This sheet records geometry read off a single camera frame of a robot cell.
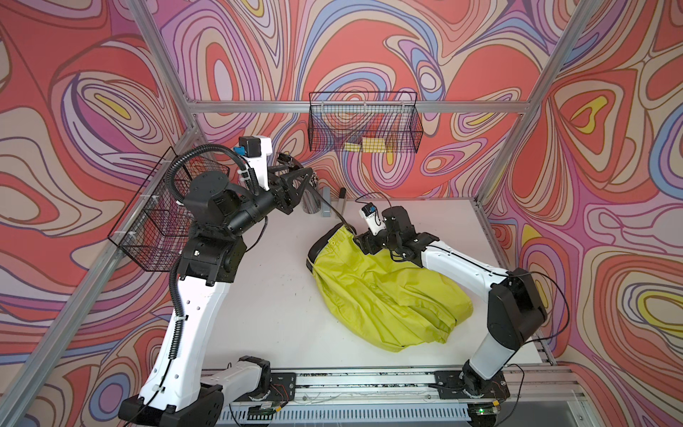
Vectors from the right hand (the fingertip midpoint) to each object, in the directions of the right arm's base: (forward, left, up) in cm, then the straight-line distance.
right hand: (364, 239), depth 87 cm
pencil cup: (+27, +20, -8) cm, 35 cm away
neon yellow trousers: (-15, -6, -11) cm, 20 cm away
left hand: (-10, +14, +37) cm, 41 cm away
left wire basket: (-7, +58, +16) cm, 61 cm away
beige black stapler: (+31, +7, -11) cm, 33 cm away
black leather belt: (+10, +7, -3) cm, 13 cm away
